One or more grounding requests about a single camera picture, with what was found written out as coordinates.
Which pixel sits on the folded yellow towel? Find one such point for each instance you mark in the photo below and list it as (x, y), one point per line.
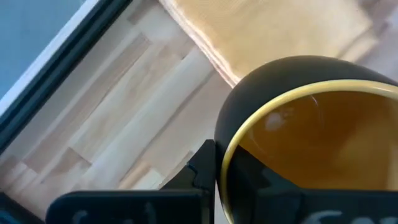
(273, 31)

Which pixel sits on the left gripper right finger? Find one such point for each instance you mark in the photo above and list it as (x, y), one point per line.
(326, 207)

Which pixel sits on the black mug yellow inside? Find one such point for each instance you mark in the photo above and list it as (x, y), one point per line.
(267, 81)

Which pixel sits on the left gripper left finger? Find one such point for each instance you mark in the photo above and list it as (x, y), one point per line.
(140, 207)

